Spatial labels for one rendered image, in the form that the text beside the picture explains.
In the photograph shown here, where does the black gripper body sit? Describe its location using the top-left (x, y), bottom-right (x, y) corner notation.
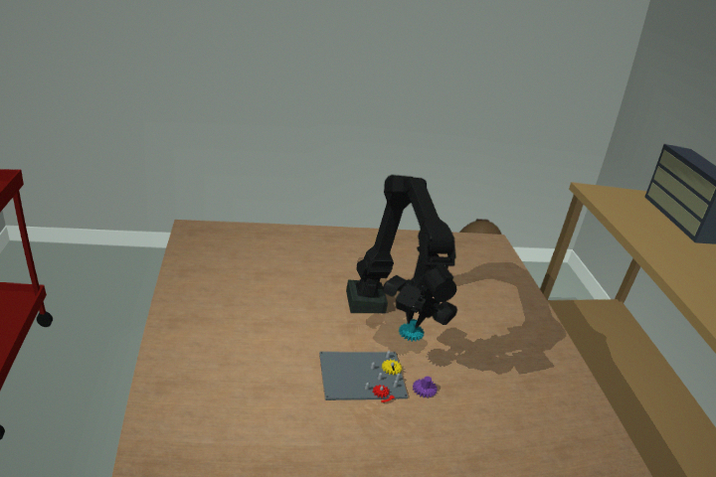
top-left (383, 275), bottom-right (457, 325)

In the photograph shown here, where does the red gear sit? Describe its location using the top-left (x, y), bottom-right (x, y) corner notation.
top-left (372, 385), bottom-right (390, 398)

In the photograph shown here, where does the yellow gear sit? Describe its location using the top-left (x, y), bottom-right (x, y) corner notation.
top-left (382, 359), bottom-right (402, 376)

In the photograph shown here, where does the teal gear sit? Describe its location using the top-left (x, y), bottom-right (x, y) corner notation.
top-left (398, 319), bottom-right (425, 342)

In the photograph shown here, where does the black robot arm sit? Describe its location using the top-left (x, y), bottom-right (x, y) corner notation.
top-left (356, 175), bottom-right (456, 315)

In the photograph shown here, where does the purple gear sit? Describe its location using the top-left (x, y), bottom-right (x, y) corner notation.
top-left (413, 377), bottom-right (437, 398)

